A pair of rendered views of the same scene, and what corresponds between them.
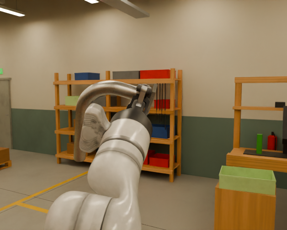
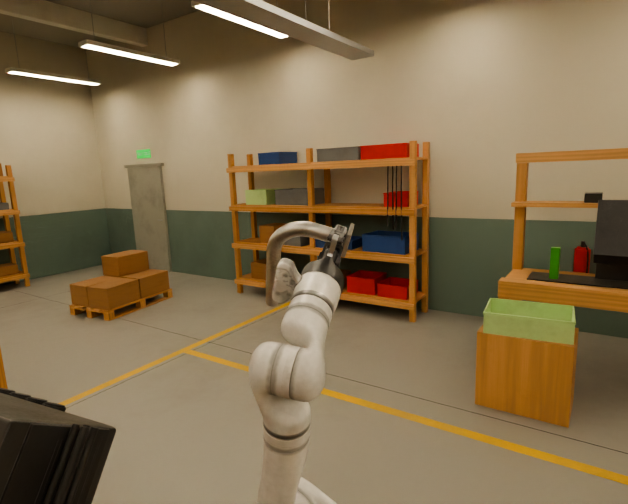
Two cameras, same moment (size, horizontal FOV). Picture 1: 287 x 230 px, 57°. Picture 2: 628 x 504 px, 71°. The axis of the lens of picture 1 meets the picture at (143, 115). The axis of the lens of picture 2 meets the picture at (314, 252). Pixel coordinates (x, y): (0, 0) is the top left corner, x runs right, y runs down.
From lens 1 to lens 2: 0.30 m
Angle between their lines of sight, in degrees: 9
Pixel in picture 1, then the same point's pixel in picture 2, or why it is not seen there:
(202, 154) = (463, 278)
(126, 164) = (314, 318)
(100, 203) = (291, 351)
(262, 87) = (566, 166)
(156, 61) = (388, 128)
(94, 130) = (286, 283)
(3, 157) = (161, 284)
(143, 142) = (332, 295)
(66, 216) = (265, 360)
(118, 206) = (305, 354)
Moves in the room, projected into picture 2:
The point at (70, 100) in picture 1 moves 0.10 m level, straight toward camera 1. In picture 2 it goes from (253, 196) to (253, 197)
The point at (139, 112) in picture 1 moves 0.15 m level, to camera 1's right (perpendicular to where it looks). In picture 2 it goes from (329, 264) to (422, 263)
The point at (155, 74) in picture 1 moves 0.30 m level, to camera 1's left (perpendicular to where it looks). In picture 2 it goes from (385, 151) to (360, 153)
